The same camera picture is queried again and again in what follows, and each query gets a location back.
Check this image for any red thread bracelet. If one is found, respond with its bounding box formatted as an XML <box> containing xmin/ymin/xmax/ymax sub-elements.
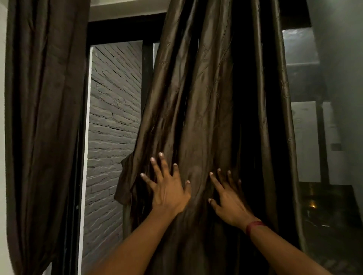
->
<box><xmin>245</xmin><ymin>221</ymin><xmax>267</xmax><ymax>237</ymax></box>

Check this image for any person's left forearm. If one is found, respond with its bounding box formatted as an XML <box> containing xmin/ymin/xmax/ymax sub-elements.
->
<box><xmin>88</xmin><ymin>209</ymin><xmax>178</xmax><ymax>275</ymax></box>

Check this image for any person's right hand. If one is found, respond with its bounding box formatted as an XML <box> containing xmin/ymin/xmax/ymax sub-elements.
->
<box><xmin>208</xmin><ymin>168</ymin><xmax>260</xmax><ymax>230</ymax></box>

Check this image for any brown satin curtain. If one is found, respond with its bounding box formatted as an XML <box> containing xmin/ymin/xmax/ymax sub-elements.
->
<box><xmin>4</xmin><ymin>0</ymin><xmax>91</xmax><ymax>275</ymax></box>
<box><xmin>114</xmin><ymin>0</ymin><xmax>308</xmax><ymax>275</ymax></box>

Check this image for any pale green curtain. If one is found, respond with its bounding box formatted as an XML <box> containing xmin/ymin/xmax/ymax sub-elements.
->
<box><xmin>306</xmin><ymin>0</ymin><xmax>363</xmax><ymax>224</ymax></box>

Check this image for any person's left hand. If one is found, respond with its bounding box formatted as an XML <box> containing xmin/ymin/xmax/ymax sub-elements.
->
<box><xmin>140</xmin><ymin>152</ymin><xmax>192</xmax><ymax>217</ymax></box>

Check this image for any white paper sheet with drawing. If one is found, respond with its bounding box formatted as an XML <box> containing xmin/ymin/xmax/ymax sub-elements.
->
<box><xmin>291</xmin><ymin>101</ymin><xmax>321</xmax><ymax>183</ymax></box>

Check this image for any black window frame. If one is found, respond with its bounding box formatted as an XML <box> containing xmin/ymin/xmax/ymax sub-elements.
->
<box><xmin>52</xmin><ymin>12</ymin><xmax>331</xmax><ymax>275</ymax></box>

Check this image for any person's right forearm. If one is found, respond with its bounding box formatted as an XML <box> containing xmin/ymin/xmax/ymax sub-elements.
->
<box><xmin>249</xmin><ymin>225</ymin><xmax>332</xmax><ymax>275</ymax></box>

